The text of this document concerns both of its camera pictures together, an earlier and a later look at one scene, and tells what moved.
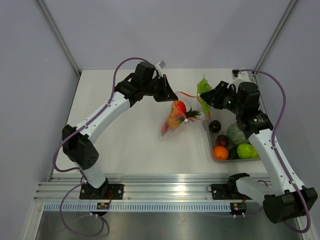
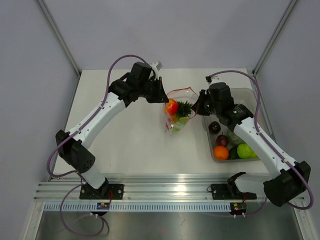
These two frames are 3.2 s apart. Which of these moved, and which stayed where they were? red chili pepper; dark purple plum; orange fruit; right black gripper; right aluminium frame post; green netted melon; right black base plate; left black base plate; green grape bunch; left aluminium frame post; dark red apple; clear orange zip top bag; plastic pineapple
Moved: red chili pepper; green grape bunch; plastic pineapple; clear orange zip top bag; right black gripper
Stayed: left black base plate; dark red apple; right aluminium frame post; green netted melon; right black base plate; orange fruit; left aluminium frame post; dark purple plum
